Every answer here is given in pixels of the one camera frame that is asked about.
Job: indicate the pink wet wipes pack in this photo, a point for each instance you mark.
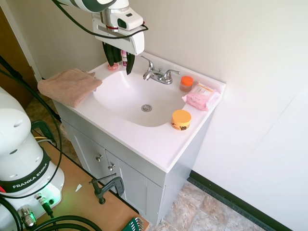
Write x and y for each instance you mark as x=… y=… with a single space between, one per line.
x=201 y=97

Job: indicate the grey vanity cabinet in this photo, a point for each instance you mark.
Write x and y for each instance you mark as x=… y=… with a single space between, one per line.
x=134 y=183

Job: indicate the yellow tub with orange lid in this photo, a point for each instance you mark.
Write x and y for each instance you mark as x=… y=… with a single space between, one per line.
x=181 y=120

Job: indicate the chrome sink drain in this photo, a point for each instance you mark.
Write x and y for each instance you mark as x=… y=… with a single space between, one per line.
x=146 y=108

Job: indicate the dark green table clamp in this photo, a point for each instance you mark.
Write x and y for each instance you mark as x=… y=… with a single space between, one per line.
x=45 y=128

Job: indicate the silver cabinet knob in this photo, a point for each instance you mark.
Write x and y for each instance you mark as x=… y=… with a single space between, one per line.
x=111 y=167
x=98 y=158

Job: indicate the brown jar with orange lid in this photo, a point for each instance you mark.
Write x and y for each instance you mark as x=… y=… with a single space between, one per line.
x=186 y=84

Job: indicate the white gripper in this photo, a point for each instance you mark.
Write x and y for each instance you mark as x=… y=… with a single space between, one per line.
x=134 y=43

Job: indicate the black baseboard strip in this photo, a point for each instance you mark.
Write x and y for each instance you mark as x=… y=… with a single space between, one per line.
x=240 y=199

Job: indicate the black metal C-clamp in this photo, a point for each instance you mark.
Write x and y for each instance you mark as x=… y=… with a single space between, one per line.
x=113 y=185

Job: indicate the brown wooden door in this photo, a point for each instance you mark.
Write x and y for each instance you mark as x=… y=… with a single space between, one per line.
x=12 y=43

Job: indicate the white paper scrap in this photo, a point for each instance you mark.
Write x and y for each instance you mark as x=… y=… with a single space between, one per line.
x=78 y=187

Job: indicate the pink soap bar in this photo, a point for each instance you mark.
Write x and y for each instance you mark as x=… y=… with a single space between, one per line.
x=113 y=67

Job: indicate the tan terry cloth towel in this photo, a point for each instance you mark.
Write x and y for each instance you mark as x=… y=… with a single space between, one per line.
x=67 y=86

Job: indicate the green hex key set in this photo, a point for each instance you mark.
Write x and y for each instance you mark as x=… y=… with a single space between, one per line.
x=134 y=225

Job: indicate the pink-capped deodorant bottle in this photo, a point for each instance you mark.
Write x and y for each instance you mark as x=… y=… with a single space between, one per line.
x=124 y=59

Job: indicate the white door frame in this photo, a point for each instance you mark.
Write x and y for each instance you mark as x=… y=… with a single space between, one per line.
x=21 y=38

